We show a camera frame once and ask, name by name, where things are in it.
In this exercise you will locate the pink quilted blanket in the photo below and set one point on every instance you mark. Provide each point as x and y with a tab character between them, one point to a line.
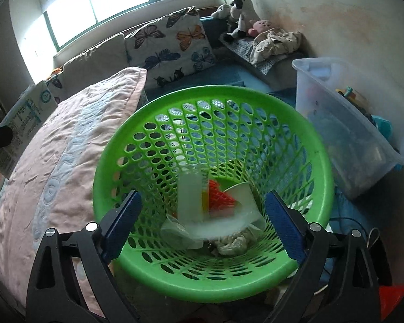
54	148

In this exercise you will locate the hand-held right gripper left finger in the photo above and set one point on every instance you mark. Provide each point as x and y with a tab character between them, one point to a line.
124	225

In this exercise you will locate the red foam fruit net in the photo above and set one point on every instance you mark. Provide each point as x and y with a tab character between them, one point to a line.
220	197

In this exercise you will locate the clear plastic container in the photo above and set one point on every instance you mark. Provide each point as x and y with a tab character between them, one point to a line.
176	232

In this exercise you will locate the black white cow plush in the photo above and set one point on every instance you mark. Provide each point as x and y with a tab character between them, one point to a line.
240	10

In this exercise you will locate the crumpled beige cloth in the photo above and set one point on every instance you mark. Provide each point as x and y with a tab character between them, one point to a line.
276	45

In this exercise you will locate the clear plastic storage bin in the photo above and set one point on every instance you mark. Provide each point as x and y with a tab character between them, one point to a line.
340	134

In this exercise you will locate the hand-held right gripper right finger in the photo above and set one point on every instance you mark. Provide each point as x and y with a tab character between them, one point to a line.
286	228

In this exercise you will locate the small butterfly print pillow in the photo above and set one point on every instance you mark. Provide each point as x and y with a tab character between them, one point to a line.
55	87

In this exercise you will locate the red plastic object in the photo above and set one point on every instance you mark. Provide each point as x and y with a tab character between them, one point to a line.
394	302

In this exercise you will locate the green plastic mesh basket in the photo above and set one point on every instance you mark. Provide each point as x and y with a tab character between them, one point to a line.
188	289

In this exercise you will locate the white tissue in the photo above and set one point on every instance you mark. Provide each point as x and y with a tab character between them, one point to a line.
234	244

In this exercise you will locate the pink plush toy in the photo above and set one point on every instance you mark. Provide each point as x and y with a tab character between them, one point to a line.
261	27

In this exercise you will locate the tall clear plastic cup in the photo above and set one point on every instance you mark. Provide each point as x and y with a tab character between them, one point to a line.
190	195

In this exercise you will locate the large butterfly print pillow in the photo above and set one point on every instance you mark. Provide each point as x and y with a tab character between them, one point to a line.
171	43

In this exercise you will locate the white plush toy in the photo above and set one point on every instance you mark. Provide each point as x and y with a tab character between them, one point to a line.
220	11

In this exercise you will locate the plain white pillow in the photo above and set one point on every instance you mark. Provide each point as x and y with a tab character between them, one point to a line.
94	57

